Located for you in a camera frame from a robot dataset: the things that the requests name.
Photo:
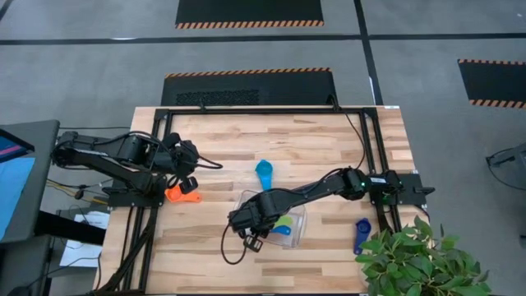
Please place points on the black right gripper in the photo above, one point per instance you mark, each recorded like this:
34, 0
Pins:
250, 220

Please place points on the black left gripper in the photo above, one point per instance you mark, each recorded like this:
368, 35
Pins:
183, 158

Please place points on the green measuring cup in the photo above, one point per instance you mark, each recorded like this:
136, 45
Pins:
284, 221

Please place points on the blue measuring cup top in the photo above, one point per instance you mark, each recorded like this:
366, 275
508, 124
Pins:
282, 230

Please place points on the orange measuring cup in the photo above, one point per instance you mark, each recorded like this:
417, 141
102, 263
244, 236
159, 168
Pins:
193, 197

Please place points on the clear plastic basket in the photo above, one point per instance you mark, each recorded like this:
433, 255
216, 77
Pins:
298, 230

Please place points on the cyan measuring cup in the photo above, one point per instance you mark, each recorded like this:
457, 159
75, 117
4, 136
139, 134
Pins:
264, 168

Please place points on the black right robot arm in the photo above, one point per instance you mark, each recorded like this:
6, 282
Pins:
312, 191

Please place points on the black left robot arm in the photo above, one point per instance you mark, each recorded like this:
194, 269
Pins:
107, 164

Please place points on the small dark blue measuring cup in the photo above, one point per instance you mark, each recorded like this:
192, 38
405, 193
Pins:
363, 227

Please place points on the white paper sheet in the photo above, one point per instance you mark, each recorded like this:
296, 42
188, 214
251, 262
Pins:
96, 220
80, 252

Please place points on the black mat with hazard stripe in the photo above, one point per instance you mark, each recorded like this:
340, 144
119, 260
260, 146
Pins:
246, 10
287, 88
493, 82

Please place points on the black desk beam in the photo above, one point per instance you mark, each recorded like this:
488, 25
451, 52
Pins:
70, 228

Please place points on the green leafy plant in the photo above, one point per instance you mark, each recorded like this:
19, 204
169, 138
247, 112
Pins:
411, 263

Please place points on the blue-screen monitor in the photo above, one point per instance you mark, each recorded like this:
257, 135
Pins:
14, 193

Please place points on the dark grey cabinet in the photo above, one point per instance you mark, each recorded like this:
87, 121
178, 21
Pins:
20, 267

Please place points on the grey equipment stand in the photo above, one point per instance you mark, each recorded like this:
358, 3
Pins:
521, 156

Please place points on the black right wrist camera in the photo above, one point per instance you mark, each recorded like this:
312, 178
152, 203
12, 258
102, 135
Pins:
247, 241

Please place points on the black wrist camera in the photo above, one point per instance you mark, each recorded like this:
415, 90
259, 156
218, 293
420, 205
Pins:
247, 241
189, 185

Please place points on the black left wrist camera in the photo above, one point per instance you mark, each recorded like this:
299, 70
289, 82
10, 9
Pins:
189, 185

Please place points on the black metal table frame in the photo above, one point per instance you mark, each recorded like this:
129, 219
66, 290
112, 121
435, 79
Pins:
267, 111

